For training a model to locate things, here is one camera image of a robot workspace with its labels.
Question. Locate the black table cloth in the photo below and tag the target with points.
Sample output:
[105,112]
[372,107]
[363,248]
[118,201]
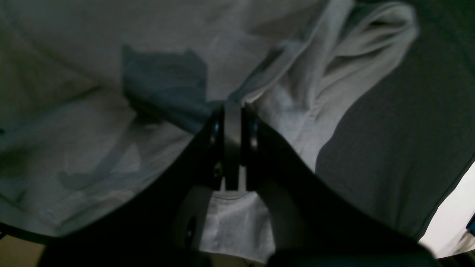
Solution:
[403,146]

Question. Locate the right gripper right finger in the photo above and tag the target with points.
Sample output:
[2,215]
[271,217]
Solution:
[312,226]

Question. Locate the grey T-shirt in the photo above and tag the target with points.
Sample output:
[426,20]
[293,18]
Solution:
[98,96]

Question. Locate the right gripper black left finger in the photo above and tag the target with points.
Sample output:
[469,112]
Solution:
[160,227]

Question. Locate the white chair right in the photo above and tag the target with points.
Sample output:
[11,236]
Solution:
[446,234]

